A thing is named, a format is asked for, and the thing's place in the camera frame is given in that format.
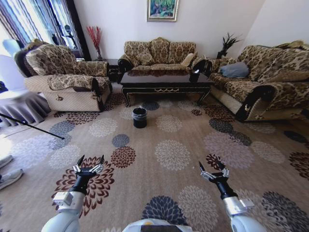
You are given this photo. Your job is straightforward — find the floral patterned carpet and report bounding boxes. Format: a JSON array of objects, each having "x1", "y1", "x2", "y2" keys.
[{"x1": 0, "y1": 91, "x2": 309, "y2": 232}]

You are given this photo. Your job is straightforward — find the dark wooden side table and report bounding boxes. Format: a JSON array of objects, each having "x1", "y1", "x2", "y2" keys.
[{"x1": 93, "y1": 58, "x2": 120, "y2": 84}]

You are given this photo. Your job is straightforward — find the floral three-seat sofa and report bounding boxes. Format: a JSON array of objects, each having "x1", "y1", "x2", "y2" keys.
[{"x1": 117, "y1": 37, "x2": 208, "y2": 84}]

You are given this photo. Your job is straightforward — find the person's grey shoe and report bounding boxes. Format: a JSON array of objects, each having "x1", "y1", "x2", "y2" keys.
[
  {"x1": 0, "y1": 168, "x2": 24, "y2": 190},
  {"x1": 0, "y1": 154, "x2": 14, "y2": 169}
]

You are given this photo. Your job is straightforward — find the black trash bin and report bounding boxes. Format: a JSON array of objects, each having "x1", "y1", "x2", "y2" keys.
[{"x1": 132, "y1": 107, "x2": 148, "y2": 129}]

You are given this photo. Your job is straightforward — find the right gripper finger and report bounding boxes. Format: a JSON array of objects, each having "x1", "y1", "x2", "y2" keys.
[
  {"x1": 217, "y1": 161, "x2": 230, "y2": 179},
  {"x1": 198, "y1": 161, "x2": 214, "y2": 181}
]

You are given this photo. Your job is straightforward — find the black tripod leg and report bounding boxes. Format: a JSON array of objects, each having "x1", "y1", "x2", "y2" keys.
[{"x1": 0, "y1": 113, "x2": 65, "y2": 140}]

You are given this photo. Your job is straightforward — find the round table with grey cloth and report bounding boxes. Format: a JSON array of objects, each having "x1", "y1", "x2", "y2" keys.
[{"x1": 0, "y1": 90, "x2": 52, "y2": 128}]

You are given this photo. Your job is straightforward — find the floral sofa with blue cushion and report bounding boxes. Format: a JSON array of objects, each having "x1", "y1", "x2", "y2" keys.
[{"x1": 205, "y1": 40, "x2": 309, "y2": 123}]

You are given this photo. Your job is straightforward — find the dark fur throw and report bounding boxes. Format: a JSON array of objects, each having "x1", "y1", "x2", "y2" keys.
[{"x1": 14, "y1": 38, "x2": 50, "y2": 78}]

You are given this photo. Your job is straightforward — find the dark wooden coffee table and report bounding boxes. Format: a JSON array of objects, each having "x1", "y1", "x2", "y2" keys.
[{"x1": 120, "y1": 70, "x2": 215, "y2": 108}]

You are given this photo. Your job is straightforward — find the striped curtain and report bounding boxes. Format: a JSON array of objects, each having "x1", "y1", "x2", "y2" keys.
[{"x1": 0, "y1": 0, "x2": 53, "y2": 46}]

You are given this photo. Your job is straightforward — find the red decorative branches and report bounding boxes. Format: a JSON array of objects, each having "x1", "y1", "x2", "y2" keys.
[{"x1": 86, "y1": 25, "x2": 102, "y2": 53}]

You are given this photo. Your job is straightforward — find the white robot front shell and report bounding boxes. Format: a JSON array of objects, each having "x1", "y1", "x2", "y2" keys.
[{"x1": 122, "y1": 218, "x2": 194, "y2": 232}]

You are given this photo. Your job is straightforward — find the dark feather plant in vase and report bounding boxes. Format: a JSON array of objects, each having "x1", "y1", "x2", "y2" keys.
[{"x1": 216, "y1": 31, "x2": 243, "y2": 59}]

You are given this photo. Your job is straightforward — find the beige pillow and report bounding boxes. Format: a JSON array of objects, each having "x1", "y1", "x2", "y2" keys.
[{"x1": 180, "y1": 53, "x2": 196, "y2": 67}]

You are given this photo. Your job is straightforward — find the floral patterned armchair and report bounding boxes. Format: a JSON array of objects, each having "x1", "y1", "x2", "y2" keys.
[{"x1": 14, "y1": 40, "x2": 113, "y2": 113}]

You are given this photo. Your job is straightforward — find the framed green painting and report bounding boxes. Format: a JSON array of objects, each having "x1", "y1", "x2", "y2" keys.
[{"x1": 146, "y1": 0, "x2": 180, "y2": 23}]

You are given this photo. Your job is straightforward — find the dark wooden door frame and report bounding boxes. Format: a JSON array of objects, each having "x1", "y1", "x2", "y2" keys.
[{"x1": 65, "y1": 0, "x2": 92, "y2": 61}]

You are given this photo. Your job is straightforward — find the blue-grey cushion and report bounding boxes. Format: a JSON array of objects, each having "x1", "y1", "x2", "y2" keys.
[{"x1": 219, "y1": 62, "x2": 250, "y2": 78}]

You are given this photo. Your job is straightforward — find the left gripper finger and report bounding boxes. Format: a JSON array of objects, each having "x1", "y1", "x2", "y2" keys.
[
  {"x1": 88, "y1": 155, "x2": 105, "y2": 174},
  {"x1": 72, "y1": 155, "x2": 84, "y2": 173}
]

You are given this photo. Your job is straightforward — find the dark figurine behind glass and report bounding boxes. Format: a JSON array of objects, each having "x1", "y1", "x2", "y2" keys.
[{"x1": 60, "y1": 24, "x2": 78, "y2": 50}]

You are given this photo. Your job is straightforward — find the white covered chair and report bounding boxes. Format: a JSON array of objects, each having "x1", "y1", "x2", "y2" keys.
[{"x1": 0, "y1": 54, "x2": 28, "y2": 94}]

